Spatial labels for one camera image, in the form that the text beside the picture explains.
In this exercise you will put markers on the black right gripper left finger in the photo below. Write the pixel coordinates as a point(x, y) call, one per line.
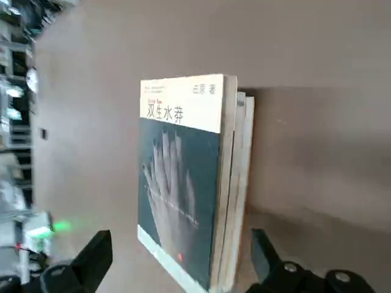
point(88, 259)

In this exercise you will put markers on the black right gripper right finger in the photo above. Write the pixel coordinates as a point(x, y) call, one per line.
point(265, 259)

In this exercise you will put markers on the dark book with hand cover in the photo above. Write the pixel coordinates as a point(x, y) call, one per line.
point(177, 183)

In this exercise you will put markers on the green and white book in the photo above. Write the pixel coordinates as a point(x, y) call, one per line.
point(244, 183)

